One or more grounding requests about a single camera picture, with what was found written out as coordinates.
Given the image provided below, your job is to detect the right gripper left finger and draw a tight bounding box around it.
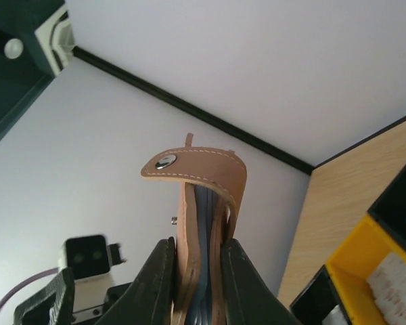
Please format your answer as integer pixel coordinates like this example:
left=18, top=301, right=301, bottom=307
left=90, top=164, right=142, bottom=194
left=96, top=237, right=176, bottom=325

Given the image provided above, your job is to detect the overhead camera mount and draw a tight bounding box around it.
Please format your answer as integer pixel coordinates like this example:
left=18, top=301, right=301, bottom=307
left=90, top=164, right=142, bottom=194
left=0, top=1, right=70, bottom=141

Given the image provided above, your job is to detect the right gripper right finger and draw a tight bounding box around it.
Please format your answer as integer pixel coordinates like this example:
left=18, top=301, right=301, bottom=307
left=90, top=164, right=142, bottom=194
left=221, top=238, right=300, bottom=325

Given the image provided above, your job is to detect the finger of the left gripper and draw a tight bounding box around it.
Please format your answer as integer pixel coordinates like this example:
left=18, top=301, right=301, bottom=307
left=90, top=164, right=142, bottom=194
left=14, top=267, right=75, bottom=325

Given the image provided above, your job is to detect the black enclosure frame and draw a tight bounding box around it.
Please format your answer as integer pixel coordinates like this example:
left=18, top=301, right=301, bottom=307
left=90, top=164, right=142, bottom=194
left=72, top=45, right=406, bottom=176

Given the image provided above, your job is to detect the yellow bin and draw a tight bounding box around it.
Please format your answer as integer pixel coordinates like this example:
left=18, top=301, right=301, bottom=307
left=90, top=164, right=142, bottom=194
left=325, top=215, right=406, bottom=324

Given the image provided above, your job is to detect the white pink card stack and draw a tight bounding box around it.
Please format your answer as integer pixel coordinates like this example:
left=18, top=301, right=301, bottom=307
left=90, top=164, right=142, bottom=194
left=367, top=253, right=406, bottom=324

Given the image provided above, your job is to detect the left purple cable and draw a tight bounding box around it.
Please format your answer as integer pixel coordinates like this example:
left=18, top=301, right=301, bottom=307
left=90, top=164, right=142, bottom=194
left=0, top=267, right=60, bottom=325

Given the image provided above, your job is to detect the black bin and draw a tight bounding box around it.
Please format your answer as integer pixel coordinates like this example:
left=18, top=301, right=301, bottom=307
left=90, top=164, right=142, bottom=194
left=367, top=164, right=406, bottom=252
left=290, top=265, right=352, bottom=324

